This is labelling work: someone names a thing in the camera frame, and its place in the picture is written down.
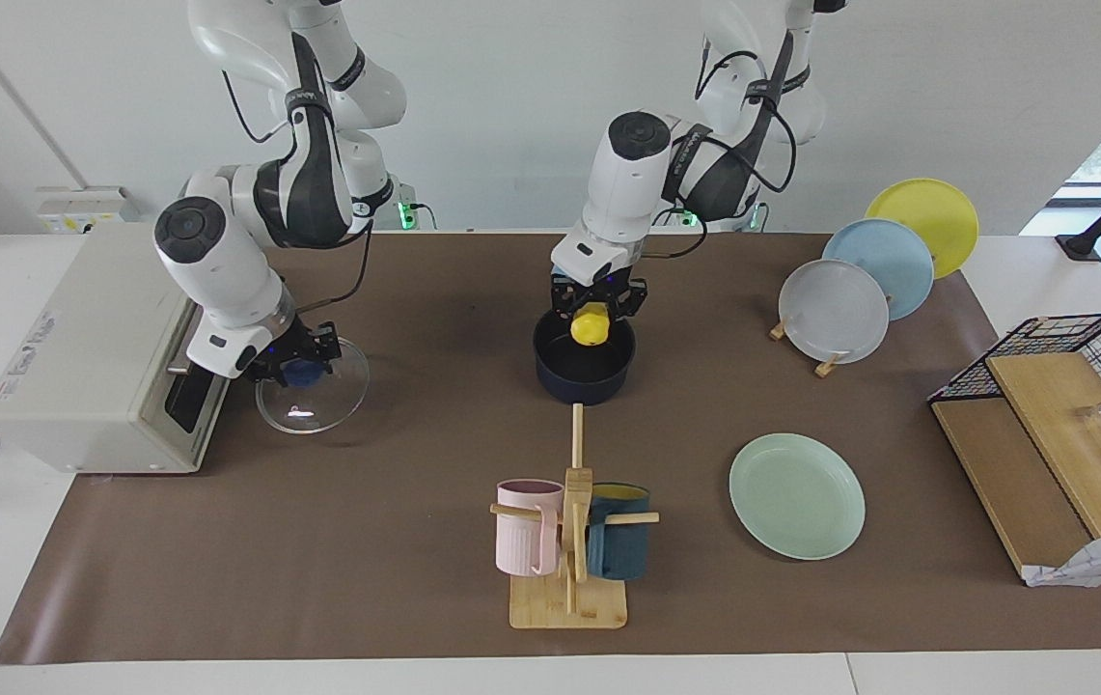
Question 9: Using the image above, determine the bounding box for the beige toaster oven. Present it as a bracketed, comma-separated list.
[0, 222, 233, 476]

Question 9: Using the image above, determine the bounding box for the yellow plate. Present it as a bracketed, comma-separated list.
[865, 178, 980, 281]

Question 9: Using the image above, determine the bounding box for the pink ribbed mug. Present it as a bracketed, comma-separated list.
[495, 479, 565, 578]

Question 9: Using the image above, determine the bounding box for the wooden plate rack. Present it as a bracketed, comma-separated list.
[768, 314, 850, 379]

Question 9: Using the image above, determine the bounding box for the light blue plate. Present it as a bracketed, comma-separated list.
[822, 219, 935, 321]

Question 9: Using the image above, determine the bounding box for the wooden mug tree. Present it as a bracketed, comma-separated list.
[489, 403, 660, 630]

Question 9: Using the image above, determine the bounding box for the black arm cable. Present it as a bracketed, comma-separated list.
[220, 68, 374, 315]
[645, 48, 799, 264]

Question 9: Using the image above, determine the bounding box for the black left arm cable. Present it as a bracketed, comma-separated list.
[645, 48, 799, 264]

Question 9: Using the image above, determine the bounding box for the glass lid blue knob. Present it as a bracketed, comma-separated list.
[254, 333, 370, 435]

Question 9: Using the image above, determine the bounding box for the dark teal mug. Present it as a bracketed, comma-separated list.
[587, 483, 651, 581]

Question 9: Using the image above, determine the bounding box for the yellow lemon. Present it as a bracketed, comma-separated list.
[570, 302, 611, 347]

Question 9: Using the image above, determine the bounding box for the dark blue pot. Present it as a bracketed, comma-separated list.
[533, 307, 636, 406]

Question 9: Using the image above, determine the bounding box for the grey plate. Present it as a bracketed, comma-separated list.
[779, 259, 891, 366]

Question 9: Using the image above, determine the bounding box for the light wooden board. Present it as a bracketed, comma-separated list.
[984, 352, 1101, 540]

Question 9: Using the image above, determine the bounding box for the white power strip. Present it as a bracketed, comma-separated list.
[37, 186, 142, 236]

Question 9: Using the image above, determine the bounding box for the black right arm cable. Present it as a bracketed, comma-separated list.
[220, 68, 374, 315]

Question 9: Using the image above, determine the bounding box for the light green plate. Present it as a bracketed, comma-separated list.
[729, 432, 867, 562]

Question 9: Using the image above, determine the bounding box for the brown table mat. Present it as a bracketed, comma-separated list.
[0, 230, 1101, 665]

